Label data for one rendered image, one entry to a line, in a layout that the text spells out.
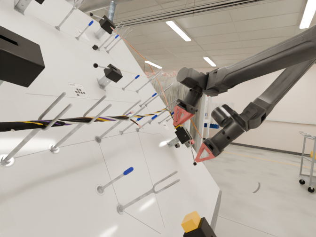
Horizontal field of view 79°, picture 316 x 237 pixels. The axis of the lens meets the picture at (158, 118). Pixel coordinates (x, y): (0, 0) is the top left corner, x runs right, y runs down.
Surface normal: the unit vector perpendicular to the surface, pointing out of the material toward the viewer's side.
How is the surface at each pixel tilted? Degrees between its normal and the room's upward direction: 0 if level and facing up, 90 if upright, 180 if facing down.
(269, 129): 90
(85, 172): 50
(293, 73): 63
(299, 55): 161
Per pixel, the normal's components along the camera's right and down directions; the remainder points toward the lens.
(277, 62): -0.28, 0.93
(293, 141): -0.51, 0.00
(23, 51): 0.76, -0.56
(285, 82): -0.37, -0.44
